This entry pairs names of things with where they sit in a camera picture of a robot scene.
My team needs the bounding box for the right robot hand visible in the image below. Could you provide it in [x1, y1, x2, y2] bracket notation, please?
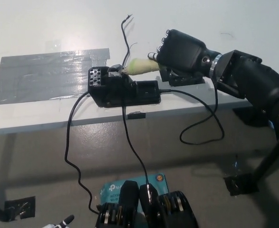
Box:
[147, 28, 218, 78]

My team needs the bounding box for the teal router box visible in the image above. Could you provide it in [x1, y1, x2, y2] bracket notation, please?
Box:
[99, 172, 170, 212]

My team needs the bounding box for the grey duct tape patch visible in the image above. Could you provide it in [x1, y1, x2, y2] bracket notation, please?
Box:
[0, 48, 111, 106]

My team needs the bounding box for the tape-wrapped soldering iron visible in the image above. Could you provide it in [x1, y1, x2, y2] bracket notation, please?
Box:
[121, 57, 163, 76]

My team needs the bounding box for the black robot torso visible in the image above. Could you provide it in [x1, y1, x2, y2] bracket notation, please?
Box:
[95, 180, 199, 228]

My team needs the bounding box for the black soldering iron cable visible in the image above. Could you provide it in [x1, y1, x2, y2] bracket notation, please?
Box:
[158, 77, 225, 145]

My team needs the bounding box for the black iron holder plate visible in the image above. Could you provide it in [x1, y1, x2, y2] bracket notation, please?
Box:
[159, 67, 206, 86]

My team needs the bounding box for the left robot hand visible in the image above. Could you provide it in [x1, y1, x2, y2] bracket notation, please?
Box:
[41, 214, 75, 228]

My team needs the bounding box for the small black tape strip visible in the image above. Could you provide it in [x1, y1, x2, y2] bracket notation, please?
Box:
[127, 112, 146, 120]

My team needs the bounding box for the black soldering station base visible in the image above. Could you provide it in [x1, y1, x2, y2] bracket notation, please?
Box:
[88, 63, 160, 109]

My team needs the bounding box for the black power cable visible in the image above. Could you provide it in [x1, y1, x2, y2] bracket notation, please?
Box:
[64, 92, 101, 213]

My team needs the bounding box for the black floor tape patch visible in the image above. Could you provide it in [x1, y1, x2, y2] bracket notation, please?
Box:
[223, 174, 260, 197]
[5, 196, 36, 219]

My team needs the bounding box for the black table frame bracket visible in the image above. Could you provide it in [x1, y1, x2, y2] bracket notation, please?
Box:
[233, 108, 277, 126]

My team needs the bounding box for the black cable with frayed end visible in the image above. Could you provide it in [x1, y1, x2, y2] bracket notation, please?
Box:
[121, 14, 152, 202]

